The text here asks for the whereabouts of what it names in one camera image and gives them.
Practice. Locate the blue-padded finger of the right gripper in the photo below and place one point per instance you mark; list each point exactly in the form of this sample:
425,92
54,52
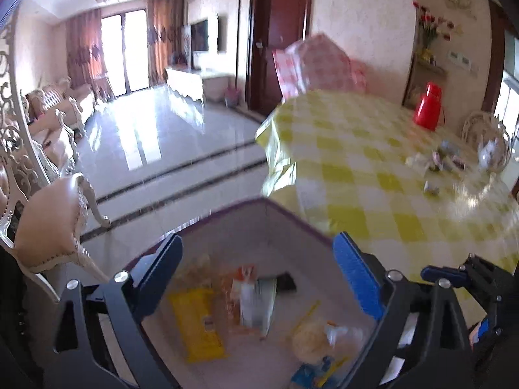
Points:
433,274

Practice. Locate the white ornate chair back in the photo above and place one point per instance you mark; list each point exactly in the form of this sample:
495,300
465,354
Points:
486,125

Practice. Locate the purple rimmed storage box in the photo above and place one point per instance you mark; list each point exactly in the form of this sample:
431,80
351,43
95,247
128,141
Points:
255,232

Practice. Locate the blue white snack packet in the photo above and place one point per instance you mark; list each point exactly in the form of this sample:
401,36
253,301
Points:
321,376

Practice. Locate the pink waste basket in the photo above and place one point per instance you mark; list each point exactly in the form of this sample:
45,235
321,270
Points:
232,97

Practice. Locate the green white snack packet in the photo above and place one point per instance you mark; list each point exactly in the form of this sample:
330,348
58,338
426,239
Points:
257,305

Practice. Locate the red flowers in vase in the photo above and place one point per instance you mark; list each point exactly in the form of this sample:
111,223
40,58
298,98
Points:
432,28

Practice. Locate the flat screen television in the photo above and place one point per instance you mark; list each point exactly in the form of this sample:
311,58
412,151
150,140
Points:
200,36

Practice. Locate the small blue white candy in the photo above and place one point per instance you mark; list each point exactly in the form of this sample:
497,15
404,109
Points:
430,188

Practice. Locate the light blue candy packet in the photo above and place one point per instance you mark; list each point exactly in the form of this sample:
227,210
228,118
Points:
447,148

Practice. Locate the wooden corner shelf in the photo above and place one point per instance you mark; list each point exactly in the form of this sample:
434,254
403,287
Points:
420,74

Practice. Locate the beige sofa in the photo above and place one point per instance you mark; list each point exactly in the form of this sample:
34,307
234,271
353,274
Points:
57,114

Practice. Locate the dark red wooden door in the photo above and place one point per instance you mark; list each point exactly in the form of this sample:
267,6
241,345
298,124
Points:
274,25

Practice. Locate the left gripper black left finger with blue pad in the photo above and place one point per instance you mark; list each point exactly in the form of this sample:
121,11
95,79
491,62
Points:
81,355

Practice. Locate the pink dark chocolate packet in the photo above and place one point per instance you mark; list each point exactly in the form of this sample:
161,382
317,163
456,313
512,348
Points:
434,162

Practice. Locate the white floral teapot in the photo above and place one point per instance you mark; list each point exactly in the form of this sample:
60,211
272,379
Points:
489,153

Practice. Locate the yellow biscuit package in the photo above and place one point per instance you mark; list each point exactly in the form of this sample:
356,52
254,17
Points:
194,314

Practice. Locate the brown curtains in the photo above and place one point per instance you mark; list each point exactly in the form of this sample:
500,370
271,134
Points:
86,57

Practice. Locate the beige leather ornate chair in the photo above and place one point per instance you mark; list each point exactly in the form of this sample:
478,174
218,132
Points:
43,214

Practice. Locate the pink checkered chair cover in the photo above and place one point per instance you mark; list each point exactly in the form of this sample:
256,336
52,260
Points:
316,63

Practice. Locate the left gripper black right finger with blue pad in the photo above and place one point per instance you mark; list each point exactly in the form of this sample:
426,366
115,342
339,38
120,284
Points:
419,340

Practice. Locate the clear bread bag yellow stripe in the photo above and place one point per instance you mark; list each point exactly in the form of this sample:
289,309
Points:
313,339

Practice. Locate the white tv cabinet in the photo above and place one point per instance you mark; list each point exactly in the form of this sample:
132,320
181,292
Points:
199,84

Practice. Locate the red thermos jug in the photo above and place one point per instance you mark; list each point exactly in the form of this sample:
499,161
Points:
428,110

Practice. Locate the orange white snack packet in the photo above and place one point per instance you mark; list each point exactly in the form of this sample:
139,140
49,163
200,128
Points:
231,285

